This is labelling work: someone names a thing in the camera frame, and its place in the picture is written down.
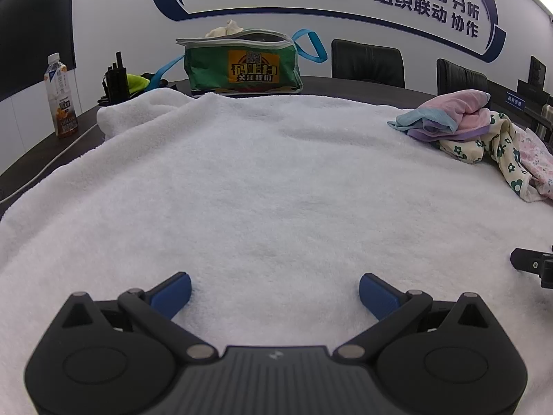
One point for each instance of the pink floral garment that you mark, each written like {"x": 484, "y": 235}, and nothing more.
{"x": 538, "y": 160}

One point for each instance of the cream green-flowered garment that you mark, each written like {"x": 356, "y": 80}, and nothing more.
{"x": 503, "y": 147}

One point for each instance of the yellow-green cloth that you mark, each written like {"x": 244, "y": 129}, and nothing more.
{"x": 138, "y": 83}

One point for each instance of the cream cloth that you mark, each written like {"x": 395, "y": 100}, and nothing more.
{"x": 224, "y": 29}

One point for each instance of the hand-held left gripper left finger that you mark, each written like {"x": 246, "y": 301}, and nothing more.
{"x": 173, "y": 290}

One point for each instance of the black office chair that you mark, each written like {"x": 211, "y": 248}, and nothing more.
{"x": 460, "y": 78}
{"x": 367, "y": 62}

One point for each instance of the white fluffy towel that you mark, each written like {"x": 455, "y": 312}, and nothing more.
{"x": 259, "y": 181}

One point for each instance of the pink and blue garment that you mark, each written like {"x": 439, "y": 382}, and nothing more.
{"x": 449, "y": 110}

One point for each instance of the black desk monitor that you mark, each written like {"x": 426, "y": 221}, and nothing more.
{"x": 537, "y": 71}

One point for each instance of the blue desk sign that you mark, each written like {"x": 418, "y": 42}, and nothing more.
{"x": 515, "y": 100}

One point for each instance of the green zip bag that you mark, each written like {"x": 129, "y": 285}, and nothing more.
{"x": 207, "y": 69}

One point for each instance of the black radios holder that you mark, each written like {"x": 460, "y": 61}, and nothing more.
{"x": 115, "y": 82}

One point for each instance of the drink bottle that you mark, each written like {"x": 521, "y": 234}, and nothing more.
{"x": 60, "y": 99}

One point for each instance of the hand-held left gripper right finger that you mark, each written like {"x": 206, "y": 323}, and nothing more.
{"x": 376, "y": 294}

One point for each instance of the black wall screen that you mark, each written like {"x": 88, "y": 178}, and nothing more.
{"x": 30, "y": 30}

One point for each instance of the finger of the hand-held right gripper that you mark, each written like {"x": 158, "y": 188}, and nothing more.
{"x": 525, "y": 259}

